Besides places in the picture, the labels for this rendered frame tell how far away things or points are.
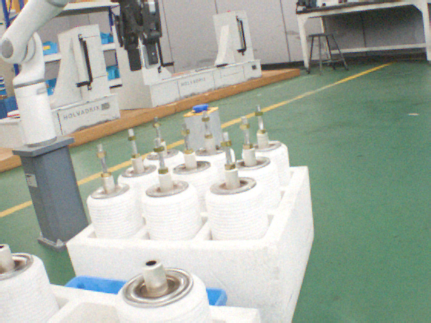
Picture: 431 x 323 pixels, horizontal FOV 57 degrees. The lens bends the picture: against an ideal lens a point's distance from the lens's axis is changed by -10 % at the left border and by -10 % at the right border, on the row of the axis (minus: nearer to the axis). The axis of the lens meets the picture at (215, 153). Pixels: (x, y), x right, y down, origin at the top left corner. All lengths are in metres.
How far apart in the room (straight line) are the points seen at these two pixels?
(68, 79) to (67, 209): 2.02
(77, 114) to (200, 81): 1.26
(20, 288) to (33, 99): 0.75
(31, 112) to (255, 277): 0.79
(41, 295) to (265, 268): 0.33
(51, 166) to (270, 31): 5.54
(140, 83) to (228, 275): 2.92
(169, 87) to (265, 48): 3.24
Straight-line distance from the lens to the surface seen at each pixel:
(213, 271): 0.70
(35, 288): 0.58
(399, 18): 5.69
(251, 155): 0.80
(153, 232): 0.75
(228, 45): 4.42
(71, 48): 3.24
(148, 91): 3.45
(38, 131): 1.24
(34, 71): 1.24
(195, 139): 1.12
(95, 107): 3.11
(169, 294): 0.43
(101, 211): 0.78
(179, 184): 0.76
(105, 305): 0.60
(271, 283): 0.68
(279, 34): 6.44
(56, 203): 1.25
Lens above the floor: 0.48
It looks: 14 degrees down
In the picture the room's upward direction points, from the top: 10 degrees counter-clockwise
